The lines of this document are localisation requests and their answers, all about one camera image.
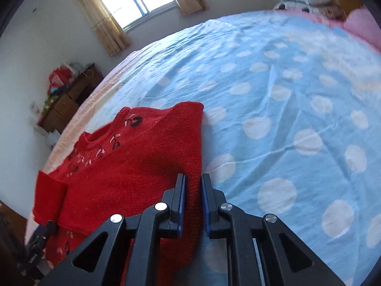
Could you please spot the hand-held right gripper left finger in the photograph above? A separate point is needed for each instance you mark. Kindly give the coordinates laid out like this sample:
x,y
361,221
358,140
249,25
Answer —
x,y
180,208

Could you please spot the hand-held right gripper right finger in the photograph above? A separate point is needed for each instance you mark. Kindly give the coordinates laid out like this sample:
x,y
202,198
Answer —
x,y
205,208

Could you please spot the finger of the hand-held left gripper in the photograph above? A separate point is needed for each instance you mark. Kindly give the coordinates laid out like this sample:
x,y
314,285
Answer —
x,y
47,231

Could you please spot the red knit sweater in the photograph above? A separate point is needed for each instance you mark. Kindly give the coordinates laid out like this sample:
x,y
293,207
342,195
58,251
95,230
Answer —
x,y
143,161

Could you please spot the brown wooden door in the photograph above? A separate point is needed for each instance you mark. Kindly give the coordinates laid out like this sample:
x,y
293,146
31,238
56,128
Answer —
x,y
10,244

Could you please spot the white plastic container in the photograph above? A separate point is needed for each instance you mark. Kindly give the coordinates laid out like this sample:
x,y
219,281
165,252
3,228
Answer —
x,y
53,139

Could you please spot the blue polka dot bedsheet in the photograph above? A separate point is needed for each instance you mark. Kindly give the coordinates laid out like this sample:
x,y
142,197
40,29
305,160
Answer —
x,y
68,131

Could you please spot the blue polka-dot bed sheet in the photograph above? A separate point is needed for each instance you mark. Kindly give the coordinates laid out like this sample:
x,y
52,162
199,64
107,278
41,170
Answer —
x,y
268,95

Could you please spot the wooden desk with drawers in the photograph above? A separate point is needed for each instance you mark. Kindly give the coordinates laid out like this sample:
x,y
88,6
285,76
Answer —
x,y
70,101

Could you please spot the red bag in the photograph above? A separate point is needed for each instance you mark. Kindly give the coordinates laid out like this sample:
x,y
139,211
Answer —
x,y
61,76

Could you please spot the long beige curtain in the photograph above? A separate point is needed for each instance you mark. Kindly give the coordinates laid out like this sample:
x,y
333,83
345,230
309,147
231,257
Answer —
x,y
101,20

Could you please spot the window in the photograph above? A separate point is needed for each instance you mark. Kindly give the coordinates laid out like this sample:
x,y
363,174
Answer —
x,y
134,0

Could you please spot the white cartoon print pillow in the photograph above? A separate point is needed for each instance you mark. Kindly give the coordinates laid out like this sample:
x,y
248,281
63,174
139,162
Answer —
x,y
290,5

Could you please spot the floral patterned pillow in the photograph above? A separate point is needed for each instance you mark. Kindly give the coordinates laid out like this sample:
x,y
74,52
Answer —
x,y
333,12

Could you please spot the pink pillow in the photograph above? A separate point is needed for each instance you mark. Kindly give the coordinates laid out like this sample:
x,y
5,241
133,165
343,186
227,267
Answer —
x,y
364,26

